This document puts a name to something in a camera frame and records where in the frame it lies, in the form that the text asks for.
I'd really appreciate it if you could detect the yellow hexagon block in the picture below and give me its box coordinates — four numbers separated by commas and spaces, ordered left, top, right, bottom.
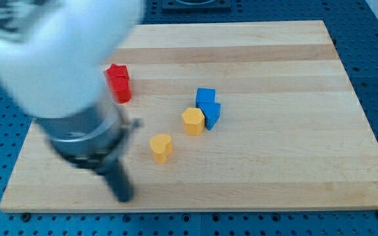
181, 108, 205, 136

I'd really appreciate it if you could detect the red cylinder block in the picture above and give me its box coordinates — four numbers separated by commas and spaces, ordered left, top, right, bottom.
108, 77, 132, 104

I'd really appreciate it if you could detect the black pusher stick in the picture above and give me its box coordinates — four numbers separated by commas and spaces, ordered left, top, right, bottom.
102, 160, 133, 203

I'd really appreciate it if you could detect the wooden board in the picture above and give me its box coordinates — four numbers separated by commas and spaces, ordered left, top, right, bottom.
0, 20, 378, 213

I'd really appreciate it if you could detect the blue cube block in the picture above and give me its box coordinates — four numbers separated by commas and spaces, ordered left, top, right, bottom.
195, 88, 216, 108

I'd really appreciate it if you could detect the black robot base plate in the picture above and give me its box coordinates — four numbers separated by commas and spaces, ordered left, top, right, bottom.
159, 0, 232, 11

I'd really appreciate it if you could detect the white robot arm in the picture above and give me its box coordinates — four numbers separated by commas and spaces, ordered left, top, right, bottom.
0, 1, 146, 202

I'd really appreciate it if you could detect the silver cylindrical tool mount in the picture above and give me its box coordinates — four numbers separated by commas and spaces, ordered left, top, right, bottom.
36, 94, 142, 174

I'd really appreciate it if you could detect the red star block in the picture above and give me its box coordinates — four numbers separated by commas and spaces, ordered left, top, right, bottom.
104, 64, 130, 81

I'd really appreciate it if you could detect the yellow heart block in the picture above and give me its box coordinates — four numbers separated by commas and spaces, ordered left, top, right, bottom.
150, 134, 173, 164

